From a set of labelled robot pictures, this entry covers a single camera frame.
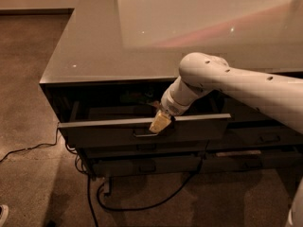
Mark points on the white shoe tip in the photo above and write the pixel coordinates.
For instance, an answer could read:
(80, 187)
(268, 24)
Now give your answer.
(4, 212)

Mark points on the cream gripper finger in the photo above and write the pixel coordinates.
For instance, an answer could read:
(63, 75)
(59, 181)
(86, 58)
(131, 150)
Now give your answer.
(160, 122)

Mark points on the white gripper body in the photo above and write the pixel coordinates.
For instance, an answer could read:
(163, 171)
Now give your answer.
(170, 106)

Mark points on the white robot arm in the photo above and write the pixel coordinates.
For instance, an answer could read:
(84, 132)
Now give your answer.
(278, 97)

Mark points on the grey glass-top drawer cabinet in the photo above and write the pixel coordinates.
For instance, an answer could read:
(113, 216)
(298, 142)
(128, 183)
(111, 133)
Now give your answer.
(117, 53)

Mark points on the dark wall baseboard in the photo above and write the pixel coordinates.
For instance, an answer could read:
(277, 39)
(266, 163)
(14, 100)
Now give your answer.
(7, 12)

